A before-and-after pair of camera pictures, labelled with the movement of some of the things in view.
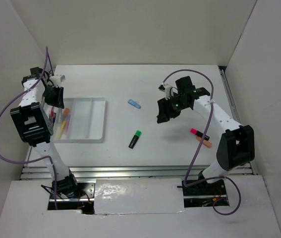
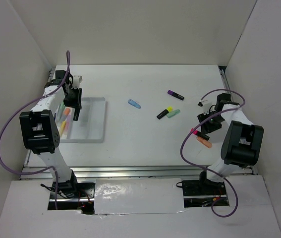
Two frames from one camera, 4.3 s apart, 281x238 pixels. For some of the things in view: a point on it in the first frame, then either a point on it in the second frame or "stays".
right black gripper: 164,115 -> 206,127
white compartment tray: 86,124 stays
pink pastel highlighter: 68,117 stays
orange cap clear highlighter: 66,112 stays
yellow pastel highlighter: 61,129 stays
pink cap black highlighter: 197,133 stays
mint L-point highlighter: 60,113 stays
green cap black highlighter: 135,139 -> 76,113
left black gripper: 58,101 -> 77,102
